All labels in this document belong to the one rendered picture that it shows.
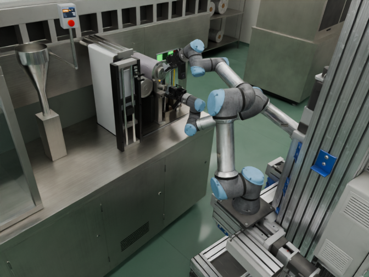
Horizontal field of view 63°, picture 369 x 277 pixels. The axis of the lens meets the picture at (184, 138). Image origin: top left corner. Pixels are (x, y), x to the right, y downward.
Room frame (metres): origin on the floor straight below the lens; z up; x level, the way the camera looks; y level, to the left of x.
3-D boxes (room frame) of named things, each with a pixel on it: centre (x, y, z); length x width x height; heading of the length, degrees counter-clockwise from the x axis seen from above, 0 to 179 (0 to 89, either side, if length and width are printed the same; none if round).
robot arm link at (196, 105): (1.70, -0.06, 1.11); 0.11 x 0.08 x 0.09; 49
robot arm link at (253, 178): (1.15, -0.35, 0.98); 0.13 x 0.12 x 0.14; 110
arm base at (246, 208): (1.15, -0.35, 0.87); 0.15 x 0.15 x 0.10
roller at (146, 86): (1.83, 0.36, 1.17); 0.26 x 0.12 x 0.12; 49
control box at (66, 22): (1.44, 0.57, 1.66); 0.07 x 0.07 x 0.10; 37
